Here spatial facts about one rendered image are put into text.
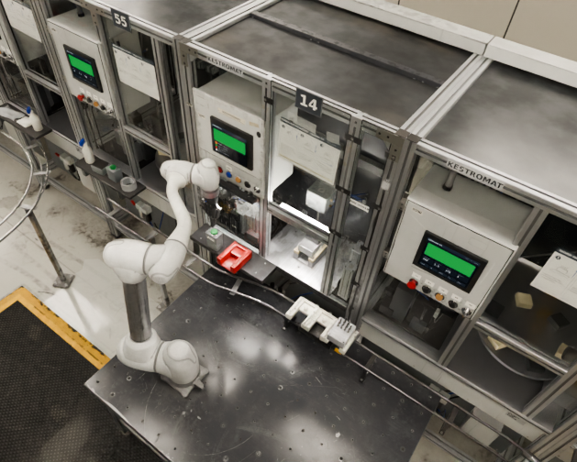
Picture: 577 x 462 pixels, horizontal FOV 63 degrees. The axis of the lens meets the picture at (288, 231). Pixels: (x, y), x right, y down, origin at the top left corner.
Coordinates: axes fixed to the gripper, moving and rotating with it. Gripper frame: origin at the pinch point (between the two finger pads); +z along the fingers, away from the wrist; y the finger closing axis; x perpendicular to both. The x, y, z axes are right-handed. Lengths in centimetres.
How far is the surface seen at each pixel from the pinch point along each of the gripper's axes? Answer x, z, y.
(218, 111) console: -9, -65, -1
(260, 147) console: -9, -57, -25
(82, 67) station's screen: -7, -53, 97
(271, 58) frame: -28, -89, -16
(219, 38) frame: -27, -89, 13
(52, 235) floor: 19, 112, 169
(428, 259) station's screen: -7, -45, -112
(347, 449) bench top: 42, 45, -118
